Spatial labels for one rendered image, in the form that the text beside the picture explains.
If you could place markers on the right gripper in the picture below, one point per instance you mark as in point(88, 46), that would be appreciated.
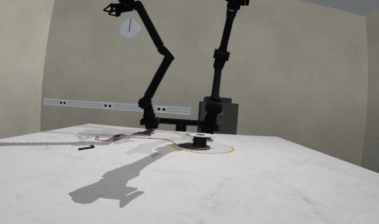
point(117, 11)

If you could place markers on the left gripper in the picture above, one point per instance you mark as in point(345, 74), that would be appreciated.
point(239, 2)

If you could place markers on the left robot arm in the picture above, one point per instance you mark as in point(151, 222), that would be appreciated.
point(214, 105)

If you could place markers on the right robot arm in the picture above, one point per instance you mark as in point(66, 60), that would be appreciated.
point(145, 102)

